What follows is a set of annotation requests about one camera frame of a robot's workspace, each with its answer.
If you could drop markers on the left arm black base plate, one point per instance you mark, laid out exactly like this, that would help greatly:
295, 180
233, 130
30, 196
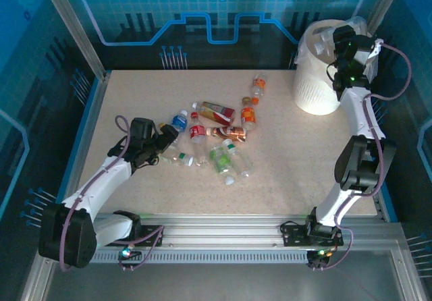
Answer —
143, 233

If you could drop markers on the brushed steel panel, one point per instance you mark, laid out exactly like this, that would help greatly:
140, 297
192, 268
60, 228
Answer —
219, 280

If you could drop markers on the red label cola bottle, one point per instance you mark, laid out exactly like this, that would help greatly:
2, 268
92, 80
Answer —
196, 131

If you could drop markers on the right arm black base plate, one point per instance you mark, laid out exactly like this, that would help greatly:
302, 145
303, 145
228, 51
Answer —
293, 235

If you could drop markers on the aluminium cross beam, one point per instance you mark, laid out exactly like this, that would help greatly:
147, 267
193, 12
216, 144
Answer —
219, 230

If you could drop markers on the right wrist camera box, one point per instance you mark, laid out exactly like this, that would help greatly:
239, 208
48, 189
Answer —
364, 42

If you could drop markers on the blue label water bottle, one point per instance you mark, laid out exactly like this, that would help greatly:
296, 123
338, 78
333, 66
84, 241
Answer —
179, 122

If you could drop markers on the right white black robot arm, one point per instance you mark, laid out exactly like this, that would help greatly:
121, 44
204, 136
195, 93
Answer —
357, 118

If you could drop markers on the clear plastic bin liner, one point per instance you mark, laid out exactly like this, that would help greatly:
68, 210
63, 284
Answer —
305, 49

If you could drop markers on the aluminium frame post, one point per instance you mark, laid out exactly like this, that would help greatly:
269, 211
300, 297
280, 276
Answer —
78, 32
383, 2

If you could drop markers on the orange-capped orange label bottle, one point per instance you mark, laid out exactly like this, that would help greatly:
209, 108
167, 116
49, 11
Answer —
259, 84

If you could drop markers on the small lit circuit board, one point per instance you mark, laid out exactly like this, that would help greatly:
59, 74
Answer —
126, 252
319, 253

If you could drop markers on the green label clear bottle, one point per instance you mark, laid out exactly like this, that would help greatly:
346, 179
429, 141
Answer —
221, 161

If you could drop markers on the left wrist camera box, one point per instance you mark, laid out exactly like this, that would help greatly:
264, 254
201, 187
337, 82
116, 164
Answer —
141, 129

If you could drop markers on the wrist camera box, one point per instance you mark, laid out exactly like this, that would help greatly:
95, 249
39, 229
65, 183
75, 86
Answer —
141, 129
364, 42

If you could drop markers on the white plastic bin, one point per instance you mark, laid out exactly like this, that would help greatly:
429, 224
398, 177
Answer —
314, 91

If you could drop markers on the brown-capped orange label bottle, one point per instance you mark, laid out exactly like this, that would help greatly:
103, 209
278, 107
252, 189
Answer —
248, 114

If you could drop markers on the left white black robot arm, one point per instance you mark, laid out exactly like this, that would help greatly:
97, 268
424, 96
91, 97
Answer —
108, 176

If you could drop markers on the aluminium table side rail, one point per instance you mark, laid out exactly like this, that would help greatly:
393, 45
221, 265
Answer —
383, 206
92, 112

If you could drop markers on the yellow-capped clear bottle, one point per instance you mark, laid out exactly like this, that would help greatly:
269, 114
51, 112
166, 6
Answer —
162, 124

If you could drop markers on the green-capped clear bottle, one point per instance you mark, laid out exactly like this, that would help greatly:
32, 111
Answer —
243, 164

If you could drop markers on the red yellow juice bottle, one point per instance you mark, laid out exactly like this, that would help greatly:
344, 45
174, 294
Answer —
216, 111

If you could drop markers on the copper brown label bottle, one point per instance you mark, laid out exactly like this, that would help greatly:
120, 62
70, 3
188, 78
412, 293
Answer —
231, 133

